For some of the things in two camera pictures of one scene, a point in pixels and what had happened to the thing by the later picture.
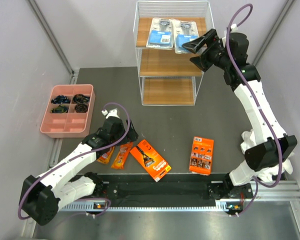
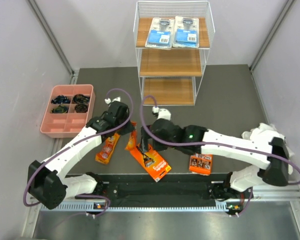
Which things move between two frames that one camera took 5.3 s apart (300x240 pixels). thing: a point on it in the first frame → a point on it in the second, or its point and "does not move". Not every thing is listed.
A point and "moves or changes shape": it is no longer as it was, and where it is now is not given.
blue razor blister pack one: [161, 34] does not move
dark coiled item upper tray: [81, 98] does not move
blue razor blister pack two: [183, 31] moves or changes shape
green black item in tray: [60, 109] does not move
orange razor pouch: [119, 161] moves or changes shape
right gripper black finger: [194, 45] → [145, 136]
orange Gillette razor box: [150, 159] does not move
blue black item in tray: [60, 99] does not move
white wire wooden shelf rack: [168, 76] does not move
